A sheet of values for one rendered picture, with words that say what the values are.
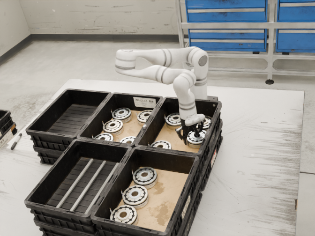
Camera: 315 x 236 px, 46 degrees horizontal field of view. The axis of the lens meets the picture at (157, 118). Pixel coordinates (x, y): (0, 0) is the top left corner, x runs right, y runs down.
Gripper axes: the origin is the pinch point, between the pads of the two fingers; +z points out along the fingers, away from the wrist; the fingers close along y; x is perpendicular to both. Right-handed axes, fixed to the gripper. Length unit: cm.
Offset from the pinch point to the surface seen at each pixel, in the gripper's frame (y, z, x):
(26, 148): 72, 16, -64
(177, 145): 6.0, 2.4, -2.3
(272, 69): -147, 69, -124
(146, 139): 18.9, -3.7, -7.7
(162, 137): 9.3, 2.4, -11.7
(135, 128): 17.5, 2.5, -26.9
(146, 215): 34.8, 2.4, 27.2
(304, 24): -164, 25, -106
